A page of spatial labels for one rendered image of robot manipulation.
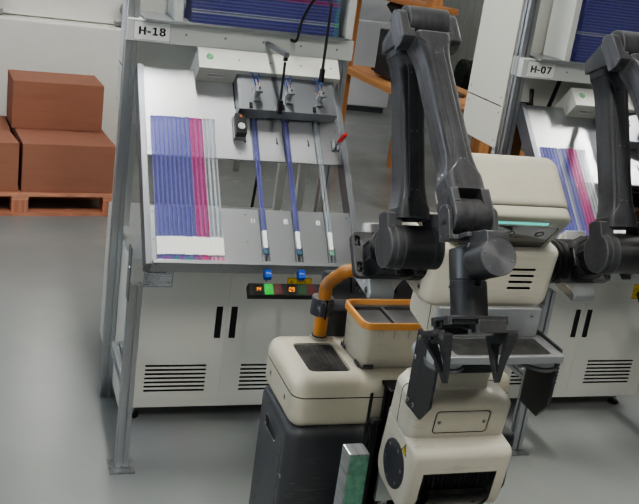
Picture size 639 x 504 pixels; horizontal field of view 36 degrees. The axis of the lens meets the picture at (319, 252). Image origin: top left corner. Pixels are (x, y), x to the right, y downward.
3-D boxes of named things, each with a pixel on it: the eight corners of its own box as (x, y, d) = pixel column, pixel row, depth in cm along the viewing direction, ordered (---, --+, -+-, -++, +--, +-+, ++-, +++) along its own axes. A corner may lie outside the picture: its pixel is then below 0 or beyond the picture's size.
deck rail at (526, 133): (560, 280, 349) (569, 272, 344) (555, 280, 348) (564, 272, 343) (518, 112, 379) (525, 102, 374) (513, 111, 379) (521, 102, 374)
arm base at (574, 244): (600, 242, 202) (549, 241, 198) (623, 230, 195) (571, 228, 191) (606, 283, 200) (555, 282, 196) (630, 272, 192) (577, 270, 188)
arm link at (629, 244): (609, 240, 195) (585, 240, 193) (640, 224, 186) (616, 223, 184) (616, 285, 192) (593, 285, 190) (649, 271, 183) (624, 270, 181)
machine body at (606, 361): (632, 408, 417) (668, 271, 397) (484, 413, 394) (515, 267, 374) (554, 343, 475) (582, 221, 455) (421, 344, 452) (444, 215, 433)
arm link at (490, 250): (487, 209, 156) (438, 206, 153) (525, 196, 145) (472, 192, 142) (489, 284, 154) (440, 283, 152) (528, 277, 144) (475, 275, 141)
